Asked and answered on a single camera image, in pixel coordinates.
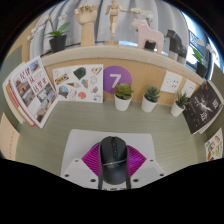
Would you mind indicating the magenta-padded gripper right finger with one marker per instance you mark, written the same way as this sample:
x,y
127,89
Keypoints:
x,y
150,170

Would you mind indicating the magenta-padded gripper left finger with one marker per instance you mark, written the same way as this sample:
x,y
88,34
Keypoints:
x,y
75,171

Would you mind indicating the black computer mouse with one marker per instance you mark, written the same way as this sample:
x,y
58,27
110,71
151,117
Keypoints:
x,y
114,160

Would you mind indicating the white printed mouse pad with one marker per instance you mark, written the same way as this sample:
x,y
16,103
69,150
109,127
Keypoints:
x,y
80,140

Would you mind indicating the small potted succulent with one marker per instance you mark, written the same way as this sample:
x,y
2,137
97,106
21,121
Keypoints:
x,y
122,102
176,110
148,105

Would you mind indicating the colourful sticker card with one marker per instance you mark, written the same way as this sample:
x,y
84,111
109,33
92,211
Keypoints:
x,y
215,146

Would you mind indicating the beige paper booklet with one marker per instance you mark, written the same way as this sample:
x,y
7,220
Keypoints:
x,y
8,138

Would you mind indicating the black cover book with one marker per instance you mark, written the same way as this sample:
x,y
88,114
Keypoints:
x,y
203,108

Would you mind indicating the white sticker sheet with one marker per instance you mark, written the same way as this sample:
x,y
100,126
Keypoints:
x,y
78,83

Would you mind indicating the red and white magazine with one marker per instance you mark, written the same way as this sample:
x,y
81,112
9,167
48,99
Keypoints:
x,y
35,91

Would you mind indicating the purple round number sign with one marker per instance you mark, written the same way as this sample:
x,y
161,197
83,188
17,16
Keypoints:
x,y
116,75

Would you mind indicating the cream books stack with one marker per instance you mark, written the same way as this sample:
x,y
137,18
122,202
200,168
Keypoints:
x,y
7,96

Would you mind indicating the white orchid in black pot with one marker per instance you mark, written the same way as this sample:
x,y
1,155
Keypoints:
x,y
58,43
201,68
143,13

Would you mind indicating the light wooden back shelf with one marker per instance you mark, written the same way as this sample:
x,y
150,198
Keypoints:
x,y
116,53

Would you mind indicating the green partition panel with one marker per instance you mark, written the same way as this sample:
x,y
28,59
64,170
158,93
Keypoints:
x,y
8,70

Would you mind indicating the black wooden horse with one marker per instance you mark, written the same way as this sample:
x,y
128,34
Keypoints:
x,y
176,41

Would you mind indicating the pink wooden horse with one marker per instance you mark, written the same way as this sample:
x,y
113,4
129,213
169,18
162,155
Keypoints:
x,y
148,33

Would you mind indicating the wooden hand model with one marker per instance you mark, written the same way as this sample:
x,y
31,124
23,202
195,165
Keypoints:
x,y
87,26

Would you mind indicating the dark framed window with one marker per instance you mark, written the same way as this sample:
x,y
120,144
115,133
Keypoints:
x,y
193,28

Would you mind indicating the grey curtain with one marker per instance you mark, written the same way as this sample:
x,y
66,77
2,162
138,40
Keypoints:
x,y
166,16

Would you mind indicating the wooden artist mannequin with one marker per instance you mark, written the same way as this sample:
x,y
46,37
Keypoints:
x,y
113,16

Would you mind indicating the white wall socket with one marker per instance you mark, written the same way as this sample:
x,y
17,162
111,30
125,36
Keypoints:
x,y
171,82
189,88

